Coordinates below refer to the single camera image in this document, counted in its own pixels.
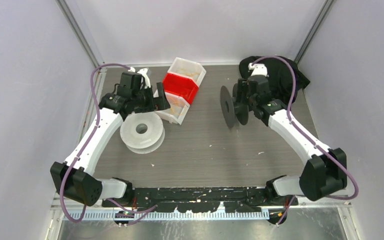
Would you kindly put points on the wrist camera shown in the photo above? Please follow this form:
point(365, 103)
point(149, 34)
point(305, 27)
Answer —
point(144, 72)
point(258, 69)

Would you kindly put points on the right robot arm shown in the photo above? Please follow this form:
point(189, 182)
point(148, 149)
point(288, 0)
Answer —
point(324, 167)

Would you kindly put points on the white perforated spool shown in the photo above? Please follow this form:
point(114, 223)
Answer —
point(142, 133)

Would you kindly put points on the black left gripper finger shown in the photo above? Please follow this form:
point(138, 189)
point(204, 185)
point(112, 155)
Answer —
point(144, 109)
point(161, 101)

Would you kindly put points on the far white plastic bin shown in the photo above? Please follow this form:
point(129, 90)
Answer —
point(188, 69)

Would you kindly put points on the red plastic bin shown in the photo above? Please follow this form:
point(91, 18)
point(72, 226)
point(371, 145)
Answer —
point(180, 86)

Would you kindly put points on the near white plastic bin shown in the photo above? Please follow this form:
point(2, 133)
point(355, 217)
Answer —
point(178, 109)

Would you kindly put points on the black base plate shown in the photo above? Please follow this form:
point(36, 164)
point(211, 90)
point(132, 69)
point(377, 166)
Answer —
point(246, 199)

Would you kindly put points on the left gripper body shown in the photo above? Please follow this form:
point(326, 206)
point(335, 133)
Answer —
point(144, 97)

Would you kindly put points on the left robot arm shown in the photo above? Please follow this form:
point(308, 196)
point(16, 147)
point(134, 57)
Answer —
point(74, 177)

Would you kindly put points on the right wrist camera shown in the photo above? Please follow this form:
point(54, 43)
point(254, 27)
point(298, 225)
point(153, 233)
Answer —
point(258, 69)

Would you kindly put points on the black perforated spool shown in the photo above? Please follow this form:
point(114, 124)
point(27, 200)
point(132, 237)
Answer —
point(232, 111)

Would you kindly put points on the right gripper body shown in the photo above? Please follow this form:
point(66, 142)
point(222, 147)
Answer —
point(243, 87)

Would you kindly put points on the black cloth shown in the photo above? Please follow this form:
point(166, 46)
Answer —
point(279, 76)

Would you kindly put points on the white plastic bin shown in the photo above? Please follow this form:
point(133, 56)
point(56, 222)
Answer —
point(188, 69)
point(178, 109)

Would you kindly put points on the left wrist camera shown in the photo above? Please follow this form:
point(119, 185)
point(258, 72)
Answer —
point(144, 72)

